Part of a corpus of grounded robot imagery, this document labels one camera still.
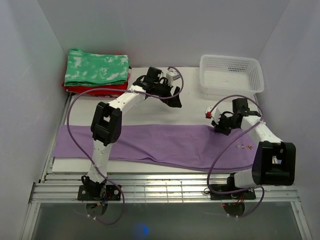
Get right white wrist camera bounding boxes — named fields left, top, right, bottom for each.
left=205, top=106, right=222, bottom=125

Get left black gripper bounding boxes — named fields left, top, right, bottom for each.
left=153, top=79, right=182, bottom=109

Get red folded garment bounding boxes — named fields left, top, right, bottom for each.
left=61, top=65, right=133, bottom=98

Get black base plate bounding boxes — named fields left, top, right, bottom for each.
left=209, top=184, right=256, bottom=201
left=77, top=185, right=122, bottom=202

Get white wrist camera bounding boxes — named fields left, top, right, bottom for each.
left=165, top=70, right=181, bottom=85
left=205, top=106, right=222, bottom=125

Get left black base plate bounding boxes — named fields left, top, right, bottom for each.
left=77, top=185, right=122, bottom=202

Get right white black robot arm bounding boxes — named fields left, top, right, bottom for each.
left=205, top=94, right=296, bottom=199

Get purple trousers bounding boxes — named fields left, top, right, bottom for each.
left=52, top=123, right=261, bottom=173

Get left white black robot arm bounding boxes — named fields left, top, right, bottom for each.
left=81, top=67, right=184, bottom=200

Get aluminium rail frame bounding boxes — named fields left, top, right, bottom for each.
left=20, top=94, right=313, bottom=240

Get green white patterned folded garment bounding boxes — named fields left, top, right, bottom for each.
left=64, top=48, right=130, bottom=87

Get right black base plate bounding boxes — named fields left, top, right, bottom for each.
left=209, top=184, right=256, bottom=201

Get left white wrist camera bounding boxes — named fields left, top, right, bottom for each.
left=165, top=70, right=181, bottom=85

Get white perforated plastic basket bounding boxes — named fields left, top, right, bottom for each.
left=199, top=54, right=265, bottom=96

